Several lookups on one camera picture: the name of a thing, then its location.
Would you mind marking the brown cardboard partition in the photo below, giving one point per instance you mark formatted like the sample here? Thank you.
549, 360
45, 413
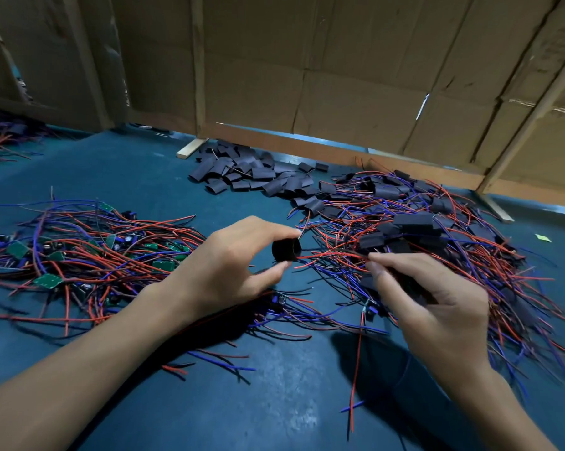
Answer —
357, 65

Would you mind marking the person's left hand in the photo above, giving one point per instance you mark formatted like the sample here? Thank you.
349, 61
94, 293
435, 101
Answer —
216, 272

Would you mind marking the person's right hand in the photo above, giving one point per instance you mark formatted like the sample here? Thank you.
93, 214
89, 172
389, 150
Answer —
446, 324

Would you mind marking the pile of black heat-shrink sleeves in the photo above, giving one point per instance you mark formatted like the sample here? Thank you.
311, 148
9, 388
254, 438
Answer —
254, 173

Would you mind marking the upright wooden frame strip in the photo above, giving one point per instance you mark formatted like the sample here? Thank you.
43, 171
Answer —
198, 65

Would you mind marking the person's left forearm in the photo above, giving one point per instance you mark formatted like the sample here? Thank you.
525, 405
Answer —
75, 375

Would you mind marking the small green paper scrap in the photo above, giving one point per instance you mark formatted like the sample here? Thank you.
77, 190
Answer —
543, 238

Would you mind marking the person's right thumb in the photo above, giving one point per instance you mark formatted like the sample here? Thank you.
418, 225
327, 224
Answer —
384, 291

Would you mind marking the slanted wooden frame strip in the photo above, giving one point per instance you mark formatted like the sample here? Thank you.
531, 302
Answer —
529, 117

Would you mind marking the small wooden block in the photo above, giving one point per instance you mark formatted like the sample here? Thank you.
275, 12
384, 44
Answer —
191, 148

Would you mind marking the black heat-shrink tube piece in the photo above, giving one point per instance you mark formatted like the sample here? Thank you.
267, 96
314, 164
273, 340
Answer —
286, 249

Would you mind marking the person's right forearm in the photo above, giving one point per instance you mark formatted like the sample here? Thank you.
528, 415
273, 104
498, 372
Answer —
498, 413

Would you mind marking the person's left thumb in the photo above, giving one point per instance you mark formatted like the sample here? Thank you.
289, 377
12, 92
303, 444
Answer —
266, 276

